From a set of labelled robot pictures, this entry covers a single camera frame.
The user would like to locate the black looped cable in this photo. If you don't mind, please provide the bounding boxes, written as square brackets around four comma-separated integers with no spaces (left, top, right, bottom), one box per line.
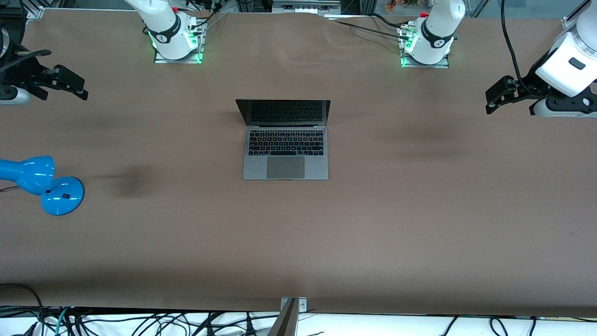
[0,283,46,336]

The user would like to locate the short black table cable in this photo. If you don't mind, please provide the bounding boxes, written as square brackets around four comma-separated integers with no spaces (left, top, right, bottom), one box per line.
[371,13,413,29]

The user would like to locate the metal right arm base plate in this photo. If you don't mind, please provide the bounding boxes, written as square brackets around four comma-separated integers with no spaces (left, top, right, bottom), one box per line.
[154,20,206,64]

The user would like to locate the black left arm hanging cable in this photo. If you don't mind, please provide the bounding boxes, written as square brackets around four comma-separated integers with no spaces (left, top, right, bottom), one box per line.
[500,0,530,91]

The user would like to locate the silver metal box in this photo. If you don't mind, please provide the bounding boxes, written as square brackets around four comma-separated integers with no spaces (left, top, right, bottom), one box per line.
[272,0,341,15]

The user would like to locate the blue desk lamp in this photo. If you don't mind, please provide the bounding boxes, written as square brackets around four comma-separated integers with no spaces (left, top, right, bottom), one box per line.
[0,156,85,216]

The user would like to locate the black right base cables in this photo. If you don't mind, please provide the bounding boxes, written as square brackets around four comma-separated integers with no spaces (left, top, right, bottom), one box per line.
[186,0,230,34]

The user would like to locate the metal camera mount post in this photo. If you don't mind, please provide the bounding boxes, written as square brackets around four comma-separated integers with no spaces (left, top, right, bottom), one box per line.
[268,297,308,336]

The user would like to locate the teal cable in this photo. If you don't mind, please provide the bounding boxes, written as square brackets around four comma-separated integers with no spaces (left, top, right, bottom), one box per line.
[55,307,71,336]

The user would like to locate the grey laptop with black keyboard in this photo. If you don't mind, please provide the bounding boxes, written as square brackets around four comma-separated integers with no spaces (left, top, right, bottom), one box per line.
[236,98,331,181]

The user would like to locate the long black table cable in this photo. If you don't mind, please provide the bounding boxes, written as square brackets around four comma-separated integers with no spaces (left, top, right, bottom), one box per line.
[332,20,407,42]

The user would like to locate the aluminium frame profile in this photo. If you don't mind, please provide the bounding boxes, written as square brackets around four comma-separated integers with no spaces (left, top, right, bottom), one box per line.
[561,0,589,29]
[18,0,46,20]

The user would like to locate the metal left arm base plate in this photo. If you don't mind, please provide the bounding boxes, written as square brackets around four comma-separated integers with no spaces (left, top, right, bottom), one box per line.
[398,23,451,69]

